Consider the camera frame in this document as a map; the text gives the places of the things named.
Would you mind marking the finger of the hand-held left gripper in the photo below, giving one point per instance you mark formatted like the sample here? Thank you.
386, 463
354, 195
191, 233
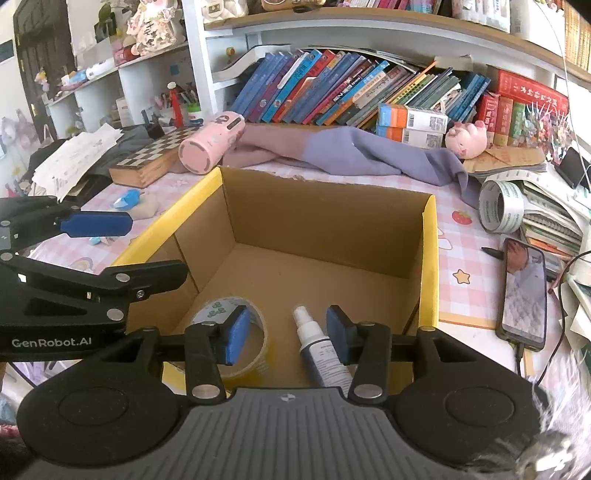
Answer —
147, 277
99, 225

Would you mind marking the red bottle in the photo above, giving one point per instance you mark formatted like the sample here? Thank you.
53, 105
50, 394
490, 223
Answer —
176, 108

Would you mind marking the black holder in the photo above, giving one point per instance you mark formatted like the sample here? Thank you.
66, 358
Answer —
154, 127

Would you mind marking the black door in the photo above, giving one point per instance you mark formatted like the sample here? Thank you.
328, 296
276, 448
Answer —
44, 55

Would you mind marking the stack of white papers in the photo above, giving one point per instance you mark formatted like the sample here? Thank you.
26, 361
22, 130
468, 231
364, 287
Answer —
74, 159

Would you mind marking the black smartphone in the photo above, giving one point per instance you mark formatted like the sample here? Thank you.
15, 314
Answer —
524, 290

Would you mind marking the pink pig toy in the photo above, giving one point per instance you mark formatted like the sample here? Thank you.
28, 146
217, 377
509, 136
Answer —
468, 138

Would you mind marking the stack of magazines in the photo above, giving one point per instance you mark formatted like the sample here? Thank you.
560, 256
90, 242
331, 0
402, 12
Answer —
549, 221

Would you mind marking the beige eraser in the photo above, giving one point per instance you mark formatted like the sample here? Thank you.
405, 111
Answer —
147, 211

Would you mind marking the orange and white box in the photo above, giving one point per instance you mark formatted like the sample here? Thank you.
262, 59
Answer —
415, 137
415, 117

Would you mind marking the black pen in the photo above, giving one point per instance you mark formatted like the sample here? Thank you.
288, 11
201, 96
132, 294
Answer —
493, 252

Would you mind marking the lavender cloth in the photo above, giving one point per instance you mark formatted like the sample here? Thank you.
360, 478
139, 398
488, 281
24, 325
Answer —
369, 152

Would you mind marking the clear printed tape roll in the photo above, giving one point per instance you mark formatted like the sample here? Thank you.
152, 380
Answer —
208, 308

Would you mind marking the row of colourful books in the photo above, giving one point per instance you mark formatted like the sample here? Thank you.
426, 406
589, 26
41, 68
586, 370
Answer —
323, 87

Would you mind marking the mauve cloth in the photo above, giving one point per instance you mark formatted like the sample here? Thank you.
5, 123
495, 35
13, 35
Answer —
263, 143

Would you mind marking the pink tumbler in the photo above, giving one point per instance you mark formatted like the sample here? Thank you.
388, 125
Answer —
207, 143

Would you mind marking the thick red dictionary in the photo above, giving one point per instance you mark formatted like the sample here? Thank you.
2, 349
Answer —
526, 87

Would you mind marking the wooden chessboard box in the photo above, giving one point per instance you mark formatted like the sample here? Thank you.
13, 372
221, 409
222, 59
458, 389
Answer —
152, 152

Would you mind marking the white and navy spray bottle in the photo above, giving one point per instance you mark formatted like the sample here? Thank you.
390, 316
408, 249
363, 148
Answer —
318, 355

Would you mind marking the white bookshelf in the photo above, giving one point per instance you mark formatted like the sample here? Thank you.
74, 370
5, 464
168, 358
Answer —
203, 69

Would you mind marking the brown paper envelope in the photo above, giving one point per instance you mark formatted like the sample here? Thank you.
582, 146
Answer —
508, 161

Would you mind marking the red hardcover book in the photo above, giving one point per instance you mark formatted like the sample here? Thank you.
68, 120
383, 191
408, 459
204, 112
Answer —
503, 122
487, 115

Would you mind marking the silver metal bell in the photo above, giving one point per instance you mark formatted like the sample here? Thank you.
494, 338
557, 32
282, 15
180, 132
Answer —
547, 454

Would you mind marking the white fluffy fabric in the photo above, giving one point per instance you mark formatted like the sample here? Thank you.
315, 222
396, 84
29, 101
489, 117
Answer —
568, 406

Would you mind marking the pink doll figurine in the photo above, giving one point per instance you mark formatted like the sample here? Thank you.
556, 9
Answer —
150, 27

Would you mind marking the white printed tape roll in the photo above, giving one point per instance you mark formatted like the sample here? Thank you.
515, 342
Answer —
510, 203

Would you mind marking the green hardcover book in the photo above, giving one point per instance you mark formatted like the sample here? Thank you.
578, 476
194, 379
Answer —
517, 124

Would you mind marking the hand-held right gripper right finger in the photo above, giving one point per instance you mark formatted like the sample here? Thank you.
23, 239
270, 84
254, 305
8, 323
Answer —
336, 334

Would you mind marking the colourful origami bundle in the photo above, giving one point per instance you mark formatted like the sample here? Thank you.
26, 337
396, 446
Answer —
547, 129

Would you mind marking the yellow-edged cardboard box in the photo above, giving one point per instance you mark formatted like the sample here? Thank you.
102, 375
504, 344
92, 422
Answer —
300, 221

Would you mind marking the black device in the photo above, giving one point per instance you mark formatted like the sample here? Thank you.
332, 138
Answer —
575, 166

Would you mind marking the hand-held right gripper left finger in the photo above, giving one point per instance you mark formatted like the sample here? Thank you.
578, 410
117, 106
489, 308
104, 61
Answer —
240, 339

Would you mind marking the dark grey cloth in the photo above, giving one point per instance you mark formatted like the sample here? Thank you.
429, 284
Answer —
124, 147

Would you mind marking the green-capped white jar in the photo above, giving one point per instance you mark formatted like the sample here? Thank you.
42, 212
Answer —
194, 115

